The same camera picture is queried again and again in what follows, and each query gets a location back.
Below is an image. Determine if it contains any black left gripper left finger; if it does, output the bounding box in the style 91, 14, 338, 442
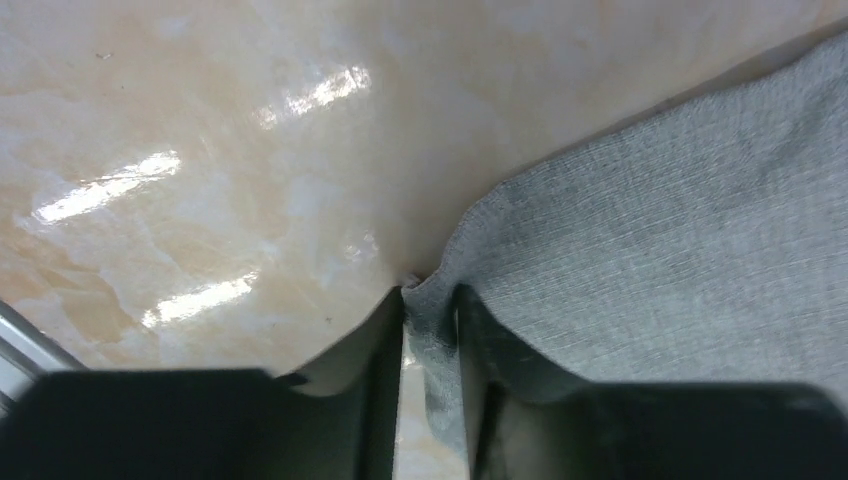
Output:
1, 289, 404, 479

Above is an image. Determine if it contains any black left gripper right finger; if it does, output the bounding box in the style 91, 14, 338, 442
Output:
454, 286, 847, 479

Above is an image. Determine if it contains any grey cloth napkin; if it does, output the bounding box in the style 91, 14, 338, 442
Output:
403, 35, 847, 452

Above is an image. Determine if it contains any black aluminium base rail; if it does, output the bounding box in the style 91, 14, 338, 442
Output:
1, 301, 86, 417

